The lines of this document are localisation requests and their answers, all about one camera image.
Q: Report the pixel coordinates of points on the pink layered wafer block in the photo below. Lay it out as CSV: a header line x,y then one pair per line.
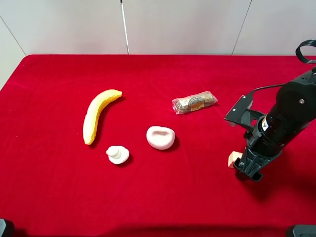
x,y
233,157

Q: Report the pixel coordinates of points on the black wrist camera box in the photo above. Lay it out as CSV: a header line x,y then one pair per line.
x,y
241,114

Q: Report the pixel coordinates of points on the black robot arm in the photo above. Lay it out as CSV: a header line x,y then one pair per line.
x,y
296,101

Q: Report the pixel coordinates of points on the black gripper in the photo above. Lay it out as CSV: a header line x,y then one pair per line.
x,y
266,138

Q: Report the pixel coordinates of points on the clear wrapped snack bar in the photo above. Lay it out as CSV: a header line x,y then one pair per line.
x,y
193,102

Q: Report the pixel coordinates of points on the yellow banana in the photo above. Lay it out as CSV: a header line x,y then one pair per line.
x,y
93,113

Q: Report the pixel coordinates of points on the white foam bowl shape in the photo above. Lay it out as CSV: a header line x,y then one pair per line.
x,y
160,138

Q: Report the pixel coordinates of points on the white metal pole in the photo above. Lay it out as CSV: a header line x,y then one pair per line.
x,y
124,26

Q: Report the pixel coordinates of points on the white foam mushroom shape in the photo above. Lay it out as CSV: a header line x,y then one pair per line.
x,y
117,154

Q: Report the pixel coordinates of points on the red tablecloth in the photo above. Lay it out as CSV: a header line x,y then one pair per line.
x,y
53,184

